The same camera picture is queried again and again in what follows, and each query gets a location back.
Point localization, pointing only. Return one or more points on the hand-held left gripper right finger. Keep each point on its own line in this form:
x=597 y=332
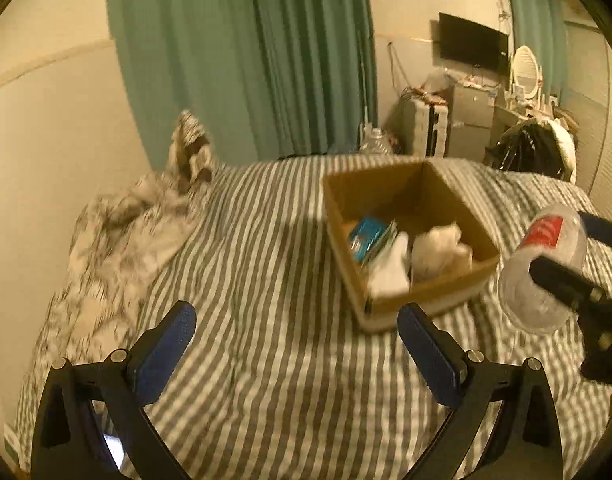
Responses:
x=431 y=355

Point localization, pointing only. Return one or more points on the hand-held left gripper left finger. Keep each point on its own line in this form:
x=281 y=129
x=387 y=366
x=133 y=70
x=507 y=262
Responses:
x=165 y=355

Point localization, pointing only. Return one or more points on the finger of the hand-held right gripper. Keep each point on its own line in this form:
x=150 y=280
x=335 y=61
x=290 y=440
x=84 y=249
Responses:
x=561 y=277
x=608 y=232

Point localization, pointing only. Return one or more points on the brown cardboard box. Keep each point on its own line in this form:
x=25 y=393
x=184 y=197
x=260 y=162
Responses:
x=436 y=305

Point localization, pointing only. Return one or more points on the white paper trash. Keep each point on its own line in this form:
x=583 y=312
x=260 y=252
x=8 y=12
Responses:
x=441 y=250

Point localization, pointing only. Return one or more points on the blue card pack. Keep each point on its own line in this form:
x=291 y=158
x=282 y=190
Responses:
x=368 y=237

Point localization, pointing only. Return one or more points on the white jacket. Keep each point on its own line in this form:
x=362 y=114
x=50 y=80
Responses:
x=566 y=152

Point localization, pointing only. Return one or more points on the checkered bed sheet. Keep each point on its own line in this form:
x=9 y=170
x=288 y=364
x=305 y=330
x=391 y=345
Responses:
x=266 y=310

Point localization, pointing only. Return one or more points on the floral quilt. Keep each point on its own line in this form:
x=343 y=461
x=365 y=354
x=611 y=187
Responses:
x=110 y=260

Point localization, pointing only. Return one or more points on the black jacket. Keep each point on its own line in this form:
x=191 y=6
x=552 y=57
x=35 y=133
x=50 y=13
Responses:
x=526 y=152

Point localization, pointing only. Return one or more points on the louvered wardrobe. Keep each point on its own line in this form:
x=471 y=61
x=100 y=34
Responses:
x=586 y=110

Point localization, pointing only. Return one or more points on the white dressing table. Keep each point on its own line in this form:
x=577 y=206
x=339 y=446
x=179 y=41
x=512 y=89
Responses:
x=508 y=115

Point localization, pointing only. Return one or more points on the silver fridge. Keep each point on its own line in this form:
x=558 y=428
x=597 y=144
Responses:
x=471 y=120

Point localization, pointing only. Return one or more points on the oval white mirror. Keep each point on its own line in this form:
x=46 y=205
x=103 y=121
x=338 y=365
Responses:
x=526 y=70

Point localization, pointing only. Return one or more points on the floral pillow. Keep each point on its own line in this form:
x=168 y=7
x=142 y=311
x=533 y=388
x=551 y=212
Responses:
x=188 y=145

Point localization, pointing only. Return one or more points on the clear water jug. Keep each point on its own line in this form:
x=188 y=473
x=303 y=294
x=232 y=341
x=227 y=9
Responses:
x=376 y=142

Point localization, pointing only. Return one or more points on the green curtain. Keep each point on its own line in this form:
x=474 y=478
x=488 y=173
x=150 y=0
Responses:
x=210 y=60
x=531 y=20

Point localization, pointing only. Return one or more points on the clear plastic bag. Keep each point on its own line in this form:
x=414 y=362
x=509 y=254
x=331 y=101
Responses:
x=438 y=80

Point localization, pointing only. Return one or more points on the black television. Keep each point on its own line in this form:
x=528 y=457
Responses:
x=473 y=42

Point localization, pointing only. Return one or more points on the white pole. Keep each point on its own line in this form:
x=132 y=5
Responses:
x=364 y=85

